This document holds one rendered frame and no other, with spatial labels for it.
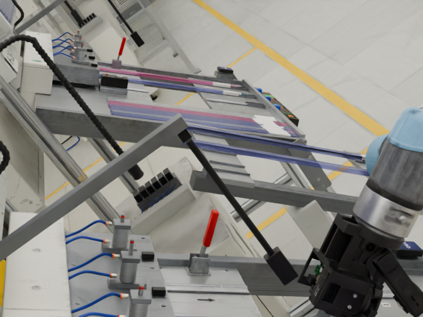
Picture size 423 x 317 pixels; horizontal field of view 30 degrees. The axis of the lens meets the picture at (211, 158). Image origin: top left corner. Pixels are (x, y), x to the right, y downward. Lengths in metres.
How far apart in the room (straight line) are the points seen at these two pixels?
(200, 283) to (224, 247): 0.93
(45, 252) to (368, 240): 0.43
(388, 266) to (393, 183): 0.11
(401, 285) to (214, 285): 0.33
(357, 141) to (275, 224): 0.54
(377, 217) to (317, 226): 0.67
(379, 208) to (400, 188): 0.03
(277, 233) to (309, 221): 1.67
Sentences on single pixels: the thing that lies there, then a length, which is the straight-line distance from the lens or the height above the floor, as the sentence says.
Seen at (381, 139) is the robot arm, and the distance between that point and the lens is 1.17.
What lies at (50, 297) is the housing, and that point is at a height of 1.24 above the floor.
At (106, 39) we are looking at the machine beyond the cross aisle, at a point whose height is 0.57.
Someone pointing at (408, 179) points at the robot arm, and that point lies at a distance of 0.96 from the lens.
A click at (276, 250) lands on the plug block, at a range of 0.95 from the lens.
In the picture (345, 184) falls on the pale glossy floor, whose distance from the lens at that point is 3.32.
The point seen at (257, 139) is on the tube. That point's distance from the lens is 1.68.
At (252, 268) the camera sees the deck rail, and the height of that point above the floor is 0.95.
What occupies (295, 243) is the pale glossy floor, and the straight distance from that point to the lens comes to 3.17.
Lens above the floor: 1.62
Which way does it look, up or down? 22 degrees down
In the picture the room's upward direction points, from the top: 36 degrees counter-clockwise
